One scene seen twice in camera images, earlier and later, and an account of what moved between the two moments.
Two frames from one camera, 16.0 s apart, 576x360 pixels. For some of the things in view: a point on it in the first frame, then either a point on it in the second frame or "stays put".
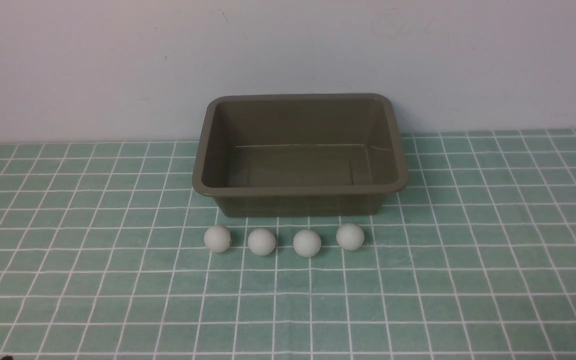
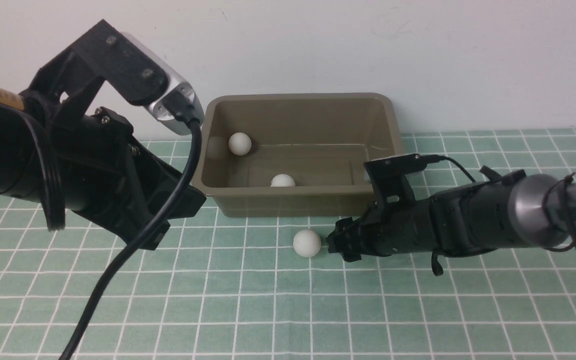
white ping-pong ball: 307,243 stays put
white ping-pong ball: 261,241 -> 282,180
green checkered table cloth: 496,248 stays put
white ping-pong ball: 218,238 -> 239,144
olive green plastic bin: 300,154 stays put
